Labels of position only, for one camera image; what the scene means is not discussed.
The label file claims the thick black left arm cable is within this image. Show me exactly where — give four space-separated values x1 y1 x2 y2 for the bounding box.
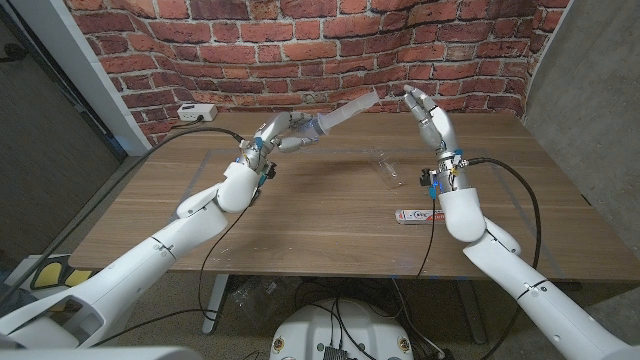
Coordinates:
0 126 246 311

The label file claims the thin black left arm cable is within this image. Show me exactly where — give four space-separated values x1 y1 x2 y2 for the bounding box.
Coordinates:
94 202 251 347

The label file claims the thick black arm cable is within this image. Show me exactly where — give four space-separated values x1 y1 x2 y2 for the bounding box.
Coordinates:
464 157 544 360
0 126 246 311

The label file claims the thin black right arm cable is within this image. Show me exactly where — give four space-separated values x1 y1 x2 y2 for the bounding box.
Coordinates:
414 197 437 281

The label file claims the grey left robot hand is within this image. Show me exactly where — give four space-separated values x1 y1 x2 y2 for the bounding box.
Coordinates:
252 110 321 154

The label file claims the white table leg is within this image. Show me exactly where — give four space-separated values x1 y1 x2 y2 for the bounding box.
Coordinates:
201 273 231 335

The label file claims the yellow and black pad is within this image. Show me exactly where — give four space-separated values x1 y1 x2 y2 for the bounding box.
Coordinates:
29 253 94 291

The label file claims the clear plastic cup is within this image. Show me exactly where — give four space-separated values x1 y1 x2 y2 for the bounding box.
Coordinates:
369 148 405 190

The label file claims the clear plastic bag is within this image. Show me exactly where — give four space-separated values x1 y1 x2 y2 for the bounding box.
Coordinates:
230 276 282 322

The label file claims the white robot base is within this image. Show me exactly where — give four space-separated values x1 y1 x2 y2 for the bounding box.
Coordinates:
269 298 415 360

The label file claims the large translucent plastic syringe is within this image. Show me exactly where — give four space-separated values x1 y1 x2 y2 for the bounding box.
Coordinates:
312 88 382 137

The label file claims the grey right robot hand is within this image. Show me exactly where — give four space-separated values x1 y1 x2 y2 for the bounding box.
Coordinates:
402 83 461 155

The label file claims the white pillar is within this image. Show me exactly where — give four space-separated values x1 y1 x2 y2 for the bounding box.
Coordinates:
9 0 154 157

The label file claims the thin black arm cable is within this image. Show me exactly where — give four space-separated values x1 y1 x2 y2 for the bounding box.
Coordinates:
94 202 251 347
414 197 437 281

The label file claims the grey table leg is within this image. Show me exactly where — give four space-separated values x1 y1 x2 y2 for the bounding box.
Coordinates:
454 279 489 345

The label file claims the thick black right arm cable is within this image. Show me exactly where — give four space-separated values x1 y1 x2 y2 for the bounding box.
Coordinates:
464 157 544 360

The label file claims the printed red brick backdrop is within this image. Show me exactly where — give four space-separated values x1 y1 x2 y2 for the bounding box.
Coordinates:
63 0 571 146

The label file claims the white power strip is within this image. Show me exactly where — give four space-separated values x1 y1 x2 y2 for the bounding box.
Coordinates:
176 103 219 123

